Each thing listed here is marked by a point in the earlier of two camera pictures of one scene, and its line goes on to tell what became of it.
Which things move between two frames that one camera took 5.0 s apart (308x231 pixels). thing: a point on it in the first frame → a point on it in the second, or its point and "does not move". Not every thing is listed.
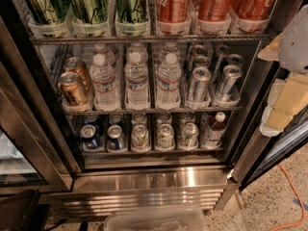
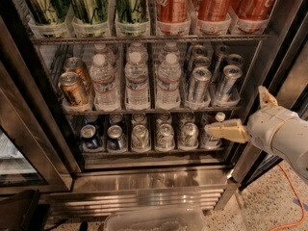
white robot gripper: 295,43 → 265,127
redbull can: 232,73 does not move
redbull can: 199,50 does not move
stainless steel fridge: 137,95 does not move
